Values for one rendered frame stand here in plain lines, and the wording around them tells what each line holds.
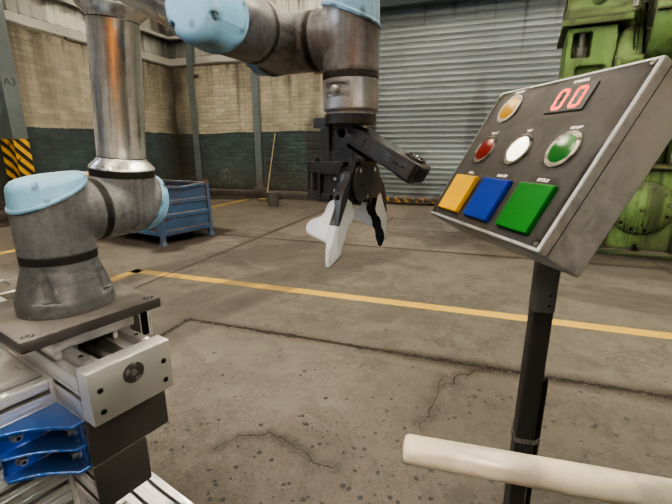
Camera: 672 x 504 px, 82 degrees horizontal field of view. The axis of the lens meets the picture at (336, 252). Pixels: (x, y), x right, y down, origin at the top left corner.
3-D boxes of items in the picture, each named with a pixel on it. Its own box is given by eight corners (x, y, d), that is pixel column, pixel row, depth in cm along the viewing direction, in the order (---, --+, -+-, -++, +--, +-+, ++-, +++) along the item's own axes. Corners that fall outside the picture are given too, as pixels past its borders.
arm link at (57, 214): (-1, 254, 66) (-19, 172, 62) (80, 238, 78) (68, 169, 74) (41, 263, 61) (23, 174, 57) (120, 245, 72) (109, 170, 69)
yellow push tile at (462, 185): (455, 211, 72) (476, 175, 72) (437, 205, 79) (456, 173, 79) (462, 215, 73) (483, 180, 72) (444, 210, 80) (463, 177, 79)
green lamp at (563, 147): (552, 165, 54) (557, 132, 53) (544, 163, 58) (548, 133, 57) (577, 165, 53) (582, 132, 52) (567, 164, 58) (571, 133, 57)
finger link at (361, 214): (362, 229, 68) (346, 188, 62) (394, 233, 65) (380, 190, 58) (355, 242, 66) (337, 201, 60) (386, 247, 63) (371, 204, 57)
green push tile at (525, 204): (524, 233, 53) (555, 184, 53) (493, 223, 60) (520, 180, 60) (534, 239, 54) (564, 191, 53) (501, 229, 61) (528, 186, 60)
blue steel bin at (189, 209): (103, 235, 512) (95, 180, 494) (157, 225, 578) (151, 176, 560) (163, 246, 453) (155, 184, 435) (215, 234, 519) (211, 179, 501)
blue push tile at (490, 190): (484, 220, 63) (509, 179, 62) (461, 213, 70) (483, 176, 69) (492, 225, 63) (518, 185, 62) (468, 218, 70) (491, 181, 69)
